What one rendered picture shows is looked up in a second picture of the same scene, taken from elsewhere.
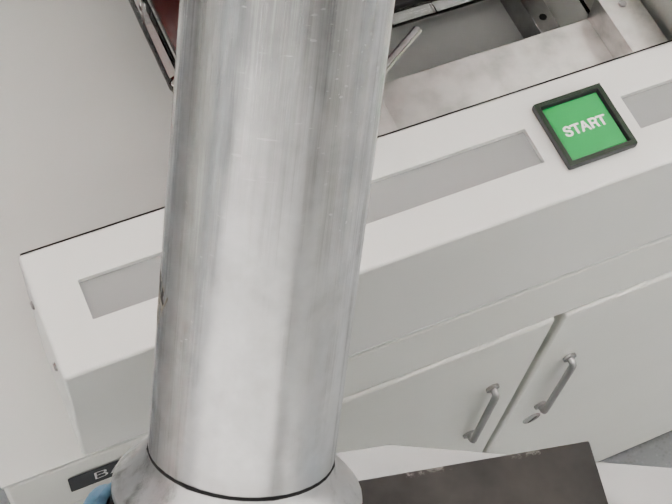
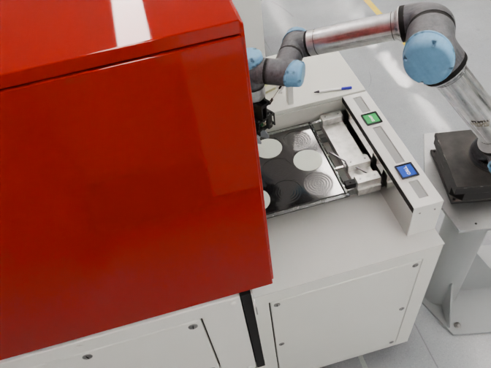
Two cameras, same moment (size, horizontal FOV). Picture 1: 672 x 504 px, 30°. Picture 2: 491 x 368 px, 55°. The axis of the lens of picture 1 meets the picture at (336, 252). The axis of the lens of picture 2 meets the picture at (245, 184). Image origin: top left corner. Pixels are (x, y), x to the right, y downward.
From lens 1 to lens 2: 128 cm
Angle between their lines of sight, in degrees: 37
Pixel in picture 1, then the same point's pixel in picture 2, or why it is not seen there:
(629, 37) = (334, 117)
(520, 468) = (442, 143)
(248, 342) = not seen: outside the picture
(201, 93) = (475, 92)
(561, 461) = (440, 136)
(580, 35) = (327, 128)
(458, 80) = (340, 148)
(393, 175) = (385, 148)
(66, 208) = (367, 231)
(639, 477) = (427, 139)
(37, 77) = (327, 238)
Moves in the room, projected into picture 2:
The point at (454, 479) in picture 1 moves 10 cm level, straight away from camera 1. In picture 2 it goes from (446, 152) to (417, 141)
